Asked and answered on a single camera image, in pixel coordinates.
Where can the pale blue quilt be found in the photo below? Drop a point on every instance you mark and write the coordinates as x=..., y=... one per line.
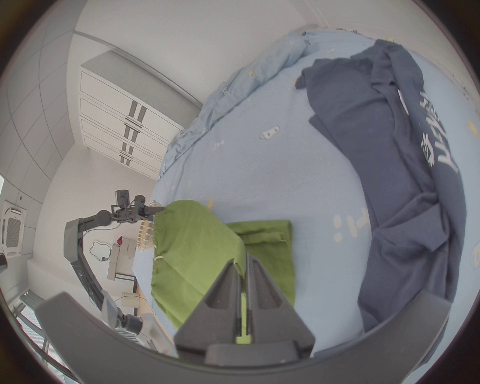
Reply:
x=240, y=82

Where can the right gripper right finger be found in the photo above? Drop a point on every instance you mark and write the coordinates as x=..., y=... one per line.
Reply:
x=272, y=311

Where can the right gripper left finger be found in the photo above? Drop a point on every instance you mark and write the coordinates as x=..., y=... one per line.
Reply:
x=219, y=311

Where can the white wardrobe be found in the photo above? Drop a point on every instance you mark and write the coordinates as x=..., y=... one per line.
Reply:
x=108, y=112

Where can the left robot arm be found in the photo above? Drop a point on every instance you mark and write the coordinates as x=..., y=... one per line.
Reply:
x=73, y=243

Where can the green shorts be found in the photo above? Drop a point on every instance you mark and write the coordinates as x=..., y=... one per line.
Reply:
x=187, y=247

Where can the window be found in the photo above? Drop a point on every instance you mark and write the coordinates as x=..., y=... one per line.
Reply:
x=27, y=317

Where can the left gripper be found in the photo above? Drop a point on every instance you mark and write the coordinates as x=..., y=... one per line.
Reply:
x=141, y=214

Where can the dark blue T-shirt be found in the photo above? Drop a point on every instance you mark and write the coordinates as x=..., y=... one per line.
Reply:
x=397, y=180

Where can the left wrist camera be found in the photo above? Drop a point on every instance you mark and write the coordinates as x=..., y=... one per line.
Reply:
x=140, y=200

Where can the white ceiling air conditioner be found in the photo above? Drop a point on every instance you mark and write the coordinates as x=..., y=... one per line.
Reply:
x=13, y=232

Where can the round woven basket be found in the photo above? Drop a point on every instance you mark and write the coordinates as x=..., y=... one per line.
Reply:
x=144, y=240

